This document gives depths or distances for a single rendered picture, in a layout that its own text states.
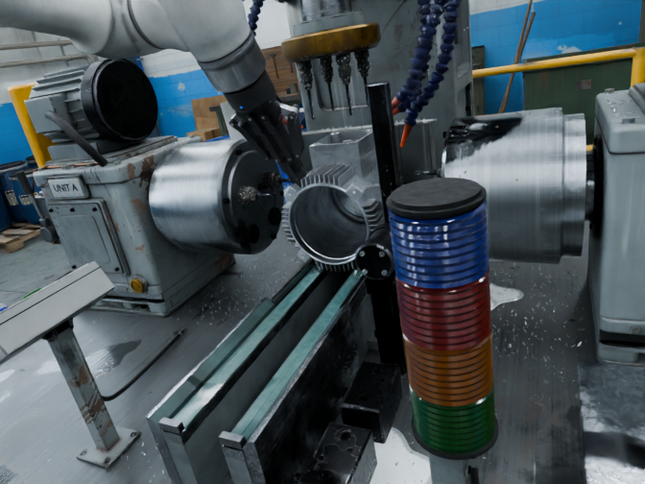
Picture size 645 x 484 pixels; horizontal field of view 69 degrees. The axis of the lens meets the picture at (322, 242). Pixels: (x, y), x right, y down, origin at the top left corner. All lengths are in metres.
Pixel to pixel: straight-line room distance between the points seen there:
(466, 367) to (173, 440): 0.42
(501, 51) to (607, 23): 1.00
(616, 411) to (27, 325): 0.68
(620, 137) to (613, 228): 0.12
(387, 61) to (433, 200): 0.83
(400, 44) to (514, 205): 0.49
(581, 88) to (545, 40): 1.18
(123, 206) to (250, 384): 0.53
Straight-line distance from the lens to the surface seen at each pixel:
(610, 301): 0.79
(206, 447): 0.68
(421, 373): 0.34
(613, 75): 4.90
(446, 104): 1.07
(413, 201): 0.28
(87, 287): 0.75
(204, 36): 0.68
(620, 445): 0.56
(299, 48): 0.86
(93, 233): 1.18
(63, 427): 0.96
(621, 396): 0.62
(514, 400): 0.77
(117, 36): 0.75
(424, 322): 0.31
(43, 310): 0.72
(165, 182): 1.03
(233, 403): 0.71
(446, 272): 0.29
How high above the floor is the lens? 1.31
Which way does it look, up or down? 22 degrees down
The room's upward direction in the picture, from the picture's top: 10 degrees counter-clockwise
